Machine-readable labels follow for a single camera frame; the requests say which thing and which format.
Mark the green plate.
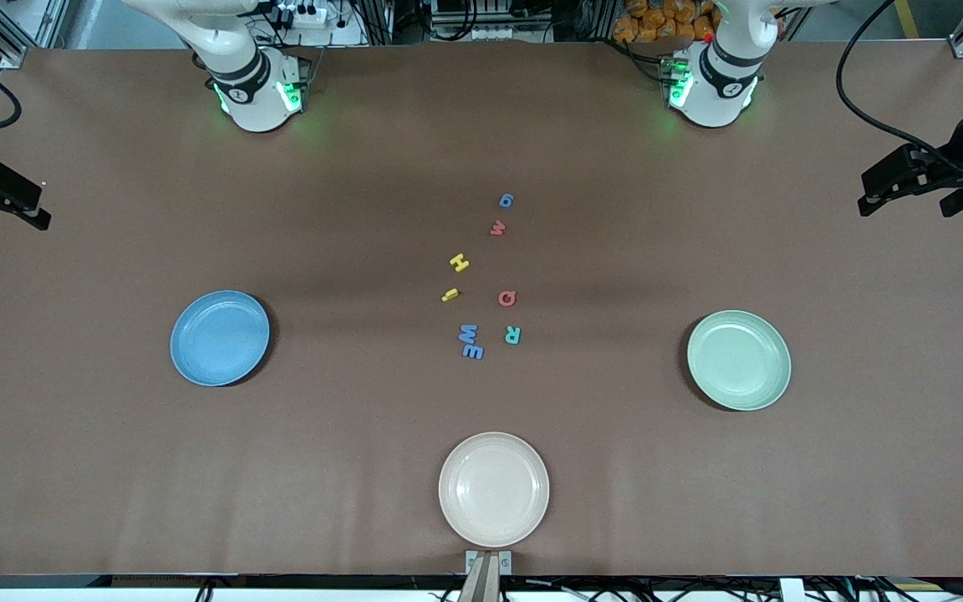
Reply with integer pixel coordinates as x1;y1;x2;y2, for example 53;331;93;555
686;310;792;412

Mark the blue plate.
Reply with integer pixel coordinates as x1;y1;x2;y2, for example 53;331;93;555
171;290;271;387

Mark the beige plate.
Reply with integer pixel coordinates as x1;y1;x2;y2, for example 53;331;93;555
438;431;551;548

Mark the bag of orange items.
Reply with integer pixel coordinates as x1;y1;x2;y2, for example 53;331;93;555
613;0;721;44

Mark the white power strip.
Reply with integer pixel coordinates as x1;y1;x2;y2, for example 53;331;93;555
275;3;329;28

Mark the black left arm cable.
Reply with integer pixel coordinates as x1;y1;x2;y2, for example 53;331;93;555
835;0;963;181

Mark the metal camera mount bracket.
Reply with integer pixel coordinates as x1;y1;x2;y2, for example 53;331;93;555
465;550;512;602

